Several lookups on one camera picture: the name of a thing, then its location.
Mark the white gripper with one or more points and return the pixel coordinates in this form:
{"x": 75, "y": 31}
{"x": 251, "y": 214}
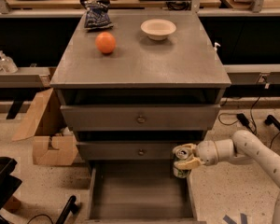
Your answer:
{"x": 205, "y": 152}

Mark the green soda can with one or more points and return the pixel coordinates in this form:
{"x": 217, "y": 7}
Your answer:
{"x": 181, "y": 154}

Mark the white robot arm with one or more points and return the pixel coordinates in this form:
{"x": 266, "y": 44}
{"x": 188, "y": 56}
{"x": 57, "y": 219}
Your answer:
{"x": 243, "y": 148}

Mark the grey top drawer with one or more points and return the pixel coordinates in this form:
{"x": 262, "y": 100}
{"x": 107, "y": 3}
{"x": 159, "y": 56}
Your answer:
{"x": 139, "y": 117}

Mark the grey open bottom drawer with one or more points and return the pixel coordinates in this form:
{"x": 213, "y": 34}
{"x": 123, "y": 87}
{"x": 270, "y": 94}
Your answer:
{"x": 139, "y": 192}

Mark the grey wooden drawer cabinet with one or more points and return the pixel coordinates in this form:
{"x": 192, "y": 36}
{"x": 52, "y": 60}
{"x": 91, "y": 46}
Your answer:
{"x": 182, "y": 69}

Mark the grey middle drawer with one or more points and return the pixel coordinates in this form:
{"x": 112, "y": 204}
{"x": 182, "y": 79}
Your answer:
{"x": 126, "y": 150}

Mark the blue floor tape marker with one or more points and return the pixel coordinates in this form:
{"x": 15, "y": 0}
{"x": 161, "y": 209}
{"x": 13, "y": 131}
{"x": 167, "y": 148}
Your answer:
{"x": 242, "y": 219}

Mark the black chair base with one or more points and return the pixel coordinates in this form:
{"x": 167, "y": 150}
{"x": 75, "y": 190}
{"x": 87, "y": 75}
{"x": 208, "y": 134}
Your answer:
{"x": 272, "y": 120}

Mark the white pump bottle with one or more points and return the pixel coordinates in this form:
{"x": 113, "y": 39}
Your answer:
{"x": 216, "y": 46}

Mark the brown cardboard box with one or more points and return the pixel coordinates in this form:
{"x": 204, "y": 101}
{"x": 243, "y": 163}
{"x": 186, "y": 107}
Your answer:
{"x": 43, "y": 122}

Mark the orange fruit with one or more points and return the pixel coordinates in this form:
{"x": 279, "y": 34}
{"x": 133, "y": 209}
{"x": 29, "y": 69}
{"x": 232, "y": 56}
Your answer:
{"x": 105, "y": 42}

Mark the blue chip bag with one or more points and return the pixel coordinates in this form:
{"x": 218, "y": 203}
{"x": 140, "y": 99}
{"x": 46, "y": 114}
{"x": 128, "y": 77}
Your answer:
{"x": 96, "y": 14}

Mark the black office chair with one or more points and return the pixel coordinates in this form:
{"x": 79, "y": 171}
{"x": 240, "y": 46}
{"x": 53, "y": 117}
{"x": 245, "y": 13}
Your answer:
{"x": 8, "y": 185}

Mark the clear sanitizer bottle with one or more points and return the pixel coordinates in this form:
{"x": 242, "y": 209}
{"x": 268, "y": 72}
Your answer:
{"x": 7, "y": 63}

